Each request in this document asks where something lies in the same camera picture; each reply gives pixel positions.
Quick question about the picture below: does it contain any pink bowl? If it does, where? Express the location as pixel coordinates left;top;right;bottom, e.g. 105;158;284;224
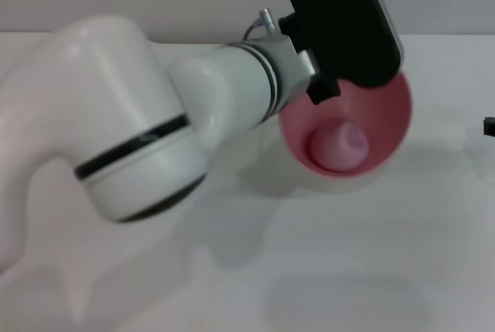
278;70;413;180

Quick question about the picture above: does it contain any left arm cable with plug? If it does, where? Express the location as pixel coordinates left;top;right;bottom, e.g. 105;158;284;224
243;8;278;39

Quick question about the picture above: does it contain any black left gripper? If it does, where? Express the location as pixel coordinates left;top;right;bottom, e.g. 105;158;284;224
306;74;342;106

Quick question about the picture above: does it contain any pink toy peach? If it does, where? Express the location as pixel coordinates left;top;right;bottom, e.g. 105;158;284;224
307;122;370;173

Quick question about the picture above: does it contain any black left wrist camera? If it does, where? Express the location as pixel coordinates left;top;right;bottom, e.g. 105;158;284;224
278;0;405;90

